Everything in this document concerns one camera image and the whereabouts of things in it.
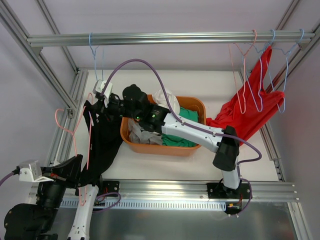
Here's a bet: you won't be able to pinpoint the black tank top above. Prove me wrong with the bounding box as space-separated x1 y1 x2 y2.
79 100 123 187

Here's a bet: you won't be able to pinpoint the grey tank top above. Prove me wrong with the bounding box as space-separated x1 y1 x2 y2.
128 119 163 146

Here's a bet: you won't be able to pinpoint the pink wire hanger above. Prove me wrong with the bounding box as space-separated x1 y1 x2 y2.
228 29 258 115
54 108 93 207

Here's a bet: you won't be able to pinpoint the white tank top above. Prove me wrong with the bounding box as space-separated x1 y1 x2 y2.
152 89 180 115

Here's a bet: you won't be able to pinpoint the green tank top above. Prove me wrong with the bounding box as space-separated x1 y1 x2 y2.
161 106 199 148

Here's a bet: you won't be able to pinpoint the blue wire hanger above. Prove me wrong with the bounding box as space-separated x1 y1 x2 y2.
88 32 105 82
247 29 276 113
272 28 305 114

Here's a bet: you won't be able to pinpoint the red tank top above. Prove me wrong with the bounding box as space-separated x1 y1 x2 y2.
206 46 285 141

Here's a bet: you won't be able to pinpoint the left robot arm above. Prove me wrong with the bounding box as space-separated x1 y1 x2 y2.
0 154 83 240

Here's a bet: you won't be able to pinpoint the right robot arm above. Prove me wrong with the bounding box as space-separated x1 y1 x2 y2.
94 81 242 199

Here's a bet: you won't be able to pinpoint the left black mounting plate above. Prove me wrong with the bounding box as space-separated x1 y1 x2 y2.
99 180 120 197

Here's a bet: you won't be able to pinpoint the black mounting plate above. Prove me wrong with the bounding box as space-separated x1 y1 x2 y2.
99 180 120 197
206 182 252 199

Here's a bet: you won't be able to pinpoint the orange plastic basket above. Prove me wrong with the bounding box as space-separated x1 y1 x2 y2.
120 96 206 157

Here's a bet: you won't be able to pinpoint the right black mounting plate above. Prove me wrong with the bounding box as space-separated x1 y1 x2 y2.
206 182 252 199

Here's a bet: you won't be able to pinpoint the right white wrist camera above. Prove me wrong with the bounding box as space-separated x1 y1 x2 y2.
93 79 114 105

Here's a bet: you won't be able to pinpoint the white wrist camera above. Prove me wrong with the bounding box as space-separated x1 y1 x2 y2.
19 160 54 183
93 79 114 105

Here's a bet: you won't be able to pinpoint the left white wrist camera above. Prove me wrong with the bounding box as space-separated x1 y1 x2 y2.
19 160 54 183

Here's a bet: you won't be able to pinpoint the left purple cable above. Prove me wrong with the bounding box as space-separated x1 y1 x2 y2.
0 169 121 213

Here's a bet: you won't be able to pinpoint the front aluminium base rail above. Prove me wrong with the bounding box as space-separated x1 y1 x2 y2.
111 179 300 202

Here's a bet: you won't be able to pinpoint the white slotted cable duct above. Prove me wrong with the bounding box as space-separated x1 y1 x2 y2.
60 197 227 211

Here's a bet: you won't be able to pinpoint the aluminium hanging rail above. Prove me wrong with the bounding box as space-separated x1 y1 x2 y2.
27 29 316 47

